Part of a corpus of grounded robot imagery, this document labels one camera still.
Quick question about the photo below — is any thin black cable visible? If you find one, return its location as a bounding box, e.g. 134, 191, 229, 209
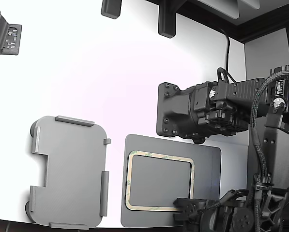
217, 27, 232, 73

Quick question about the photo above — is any dark gray flat plate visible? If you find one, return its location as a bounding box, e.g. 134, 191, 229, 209
120, 133, 223, 228

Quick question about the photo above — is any beige adhesive frame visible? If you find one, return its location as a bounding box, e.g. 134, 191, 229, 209
124, 150, 196, 212

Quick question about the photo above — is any black camera housing with screws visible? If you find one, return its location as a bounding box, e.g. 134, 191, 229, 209
156, 81, 196, 144

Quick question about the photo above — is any short braided black cable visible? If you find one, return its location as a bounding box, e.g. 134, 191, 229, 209
197, 189, 235, 215

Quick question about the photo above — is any black shelf structure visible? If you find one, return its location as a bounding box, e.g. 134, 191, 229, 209
175, 0, 289, 44

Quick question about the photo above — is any small black bracket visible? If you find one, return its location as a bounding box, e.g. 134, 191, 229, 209
100, 0, 123, 20

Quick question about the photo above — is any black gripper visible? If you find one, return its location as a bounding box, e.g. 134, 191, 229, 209
173, 197, 210, 222

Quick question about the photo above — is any large black bracket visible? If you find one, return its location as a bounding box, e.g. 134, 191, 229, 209
157, 0, 177, 39

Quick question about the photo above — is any long braided black cable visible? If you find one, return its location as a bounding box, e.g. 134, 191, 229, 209
249, 72, 289, 232

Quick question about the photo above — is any light gray box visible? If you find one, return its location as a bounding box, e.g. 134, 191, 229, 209
25, 115, 111, 230

